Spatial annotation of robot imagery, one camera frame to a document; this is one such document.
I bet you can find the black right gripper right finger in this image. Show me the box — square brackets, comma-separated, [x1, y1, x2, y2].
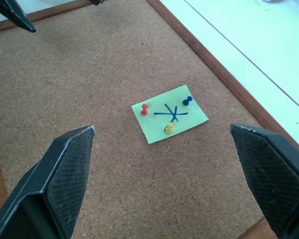
[229, 122, 299, 239]

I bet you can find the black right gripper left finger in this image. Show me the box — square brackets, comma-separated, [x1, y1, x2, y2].
[0, 125, 96, 239]

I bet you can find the green paper note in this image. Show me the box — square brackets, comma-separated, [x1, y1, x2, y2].
[131, 85, 210, 145]

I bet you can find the cork board with wooden frame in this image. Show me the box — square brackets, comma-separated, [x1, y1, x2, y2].
[0, 0, 299, 239]

